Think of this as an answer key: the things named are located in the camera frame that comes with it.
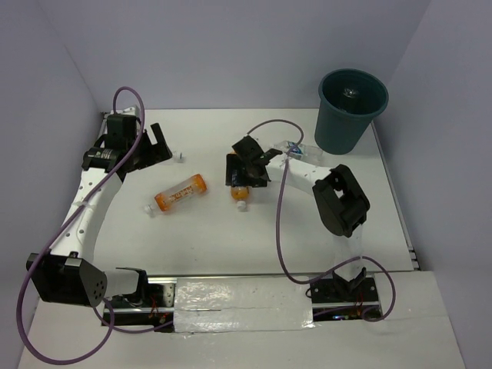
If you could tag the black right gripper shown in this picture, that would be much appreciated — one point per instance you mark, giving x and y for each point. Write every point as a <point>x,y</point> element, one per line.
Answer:
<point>234,163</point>

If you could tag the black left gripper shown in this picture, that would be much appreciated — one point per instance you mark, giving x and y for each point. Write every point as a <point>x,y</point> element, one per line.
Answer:
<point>157,153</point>

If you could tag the yellow and blue label bottle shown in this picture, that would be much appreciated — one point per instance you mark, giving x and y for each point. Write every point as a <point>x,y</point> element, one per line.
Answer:
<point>240,195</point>

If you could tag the clear label-free plastic bottle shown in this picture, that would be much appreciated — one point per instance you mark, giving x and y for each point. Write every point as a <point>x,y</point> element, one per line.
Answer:
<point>177,156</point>

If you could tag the orange label plastic bottle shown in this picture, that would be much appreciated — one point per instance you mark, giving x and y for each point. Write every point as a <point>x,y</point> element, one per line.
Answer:
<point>165,200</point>

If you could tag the clear bottle blue white label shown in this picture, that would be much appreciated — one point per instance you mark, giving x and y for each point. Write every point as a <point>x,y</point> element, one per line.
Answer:
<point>306,153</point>

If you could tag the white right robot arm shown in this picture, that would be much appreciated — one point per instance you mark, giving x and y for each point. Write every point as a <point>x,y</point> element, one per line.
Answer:
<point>341,203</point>

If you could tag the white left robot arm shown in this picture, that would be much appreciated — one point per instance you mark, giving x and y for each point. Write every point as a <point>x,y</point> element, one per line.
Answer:
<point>66,273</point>

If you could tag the dark green plastic bin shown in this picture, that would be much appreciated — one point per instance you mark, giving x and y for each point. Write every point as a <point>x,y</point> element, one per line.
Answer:
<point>350,99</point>

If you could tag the metal base rail with tape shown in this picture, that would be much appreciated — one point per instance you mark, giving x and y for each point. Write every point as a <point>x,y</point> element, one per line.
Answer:
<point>259,303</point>

